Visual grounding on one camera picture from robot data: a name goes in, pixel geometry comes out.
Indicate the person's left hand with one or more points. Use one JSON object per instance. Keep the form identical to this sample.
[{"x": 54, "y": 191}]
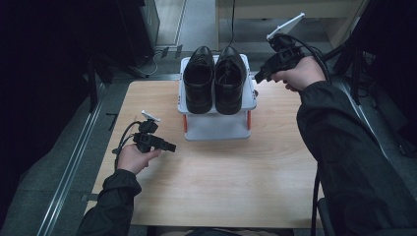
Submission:
[{"x": 134, "y": 160}]

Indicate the black leather shoe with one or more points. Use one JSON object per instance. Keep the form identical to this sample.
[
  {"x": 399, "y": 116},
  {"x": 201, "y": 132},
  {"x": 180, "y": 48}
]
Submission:
[
  {"x": 198, "y": 82},
  {"x": 229, "y": 82}
]

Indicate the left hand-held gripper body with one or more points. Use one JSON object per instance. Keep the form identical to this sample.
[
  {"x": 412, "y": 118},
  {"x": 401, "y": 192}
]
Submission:
[{"x": 146, "y": 139}]

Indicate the black tripod stand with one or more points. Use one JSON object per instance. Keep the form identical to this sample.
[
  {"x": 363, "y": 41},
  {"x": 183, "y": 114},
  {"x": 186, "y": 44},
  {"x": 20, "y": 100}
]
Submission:
[{"x": 350, "y": 59}]

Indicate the grey tape strip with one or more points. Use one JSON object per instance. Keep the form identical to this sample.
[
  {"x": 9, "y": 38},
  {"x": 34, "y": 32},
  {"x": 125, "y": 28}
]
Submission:
[{"x": 92, "y": 197}]

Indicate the person's right hand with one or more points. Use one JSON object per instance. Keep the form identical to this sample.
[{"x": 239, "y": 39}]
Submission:
[{"x": 301, "y": 75}]

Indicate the metal floor rail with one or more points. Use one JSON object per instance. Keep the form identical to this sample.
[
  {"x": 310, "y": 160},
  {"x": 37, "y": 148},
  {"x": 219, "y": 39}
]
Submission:
[
  {"x": 393, "y": 154},
  {"x": 70, "y": 164}
]

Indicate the light wooden desk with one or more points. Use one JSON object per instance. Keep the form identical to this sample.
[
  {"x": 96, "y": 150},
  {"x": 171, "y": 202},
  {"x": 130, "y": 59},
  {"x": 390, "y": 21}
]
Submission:
[{"x": 327, "y": 13}]

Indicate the white two-tier shoe rack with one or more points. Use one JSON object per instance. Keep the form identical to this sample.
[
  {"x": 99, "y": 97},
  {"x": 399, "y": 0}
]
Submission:
[{"x": 218, "y": 126}]

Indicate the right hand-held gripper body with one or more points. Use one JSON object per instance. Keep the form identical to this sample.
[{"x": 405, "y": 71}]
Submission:
[{"x": 283, "y": 55}]

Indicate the black cabinet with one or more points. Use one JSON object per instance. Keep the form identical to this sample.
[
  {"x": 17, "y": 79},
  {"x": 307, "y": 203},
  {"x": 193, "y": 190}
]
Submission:
[{"x": 137, "y": 29}]

